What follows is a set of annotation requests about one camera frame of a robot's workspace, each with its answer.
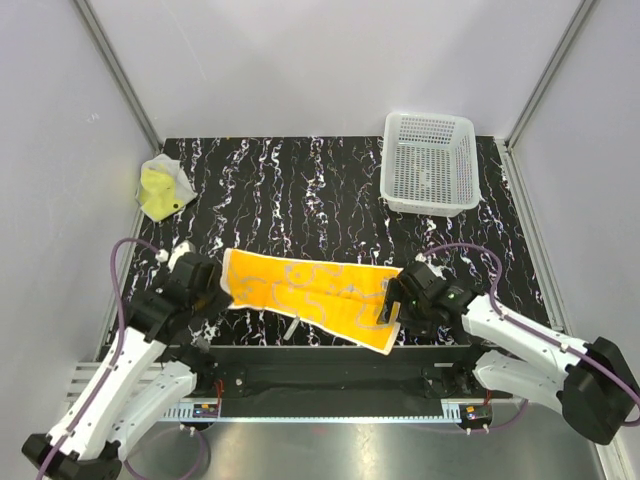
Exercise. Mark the yellow and grey towel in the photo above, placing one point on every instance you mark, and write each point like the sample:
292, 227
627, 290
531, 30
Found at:
164, 188

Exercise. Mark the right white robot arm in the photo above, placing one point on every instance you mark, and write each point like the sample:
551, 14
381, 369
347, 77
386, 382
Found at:
589, 384

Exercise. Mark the right connector block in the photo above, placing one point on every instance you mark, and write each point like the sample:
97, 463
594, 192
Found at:
478, 413

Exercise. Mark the connector block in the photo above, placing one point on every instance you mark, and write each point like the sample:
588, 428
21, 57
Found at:
206, 410
478, 413

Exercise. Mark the white perforated plastic basket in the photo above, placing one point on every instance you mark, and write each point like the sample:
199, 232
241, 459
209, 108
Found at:
429, 164

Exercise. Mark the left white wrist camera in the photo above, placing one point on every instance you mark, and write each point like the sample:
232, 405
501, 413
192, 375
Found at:
170, 258

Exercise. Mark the left aluminium frame post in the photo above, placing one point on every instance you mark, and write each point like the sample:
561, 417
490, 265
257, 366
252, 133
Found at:
106, 50

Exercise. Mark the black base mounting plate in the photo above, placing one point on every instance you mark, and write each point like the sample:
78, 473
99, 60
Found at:
262, 375

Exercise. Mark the left connector block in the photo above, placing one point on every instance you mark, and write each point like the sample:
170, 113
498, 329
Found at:
206, 410

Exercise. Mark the orange towel with grey pattern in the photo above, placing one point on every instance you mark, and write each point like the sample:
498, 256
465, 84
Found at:
342, 299

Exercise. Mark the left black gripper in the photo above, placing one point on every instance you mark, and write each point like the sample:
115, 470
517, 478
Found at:
222, 300

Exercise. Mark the white slotted cable duct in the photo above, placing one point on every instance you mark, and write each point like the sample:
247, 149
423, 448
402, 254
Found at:
410, 411

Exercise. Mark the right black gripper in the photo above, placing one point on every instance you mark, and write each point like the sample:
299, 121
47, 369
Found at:
396, 292

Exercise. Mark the aluminium frame post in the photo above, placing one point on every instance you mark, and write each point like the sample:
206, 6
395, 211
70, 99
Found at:
563, 47
106, 50

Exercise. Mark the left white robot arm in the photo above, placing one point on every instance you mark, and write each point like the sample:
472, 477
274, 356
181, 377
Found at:
94, 438

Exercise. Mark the aluminium cross rail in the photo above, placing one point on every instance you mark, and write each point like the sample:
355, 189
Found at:
85, 371

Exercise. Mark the right aluminium frame post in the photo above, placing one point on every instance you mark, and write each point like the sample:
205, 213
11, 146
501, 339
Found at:
563, 47

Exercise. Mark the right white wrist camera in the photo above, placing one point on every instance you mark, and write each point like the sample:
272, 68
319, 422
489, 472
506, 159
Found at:
431, 261

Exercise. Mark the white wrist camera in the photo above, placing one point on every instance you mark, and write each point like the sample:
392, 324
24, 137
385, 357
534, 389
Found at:
170, 258
431, 261

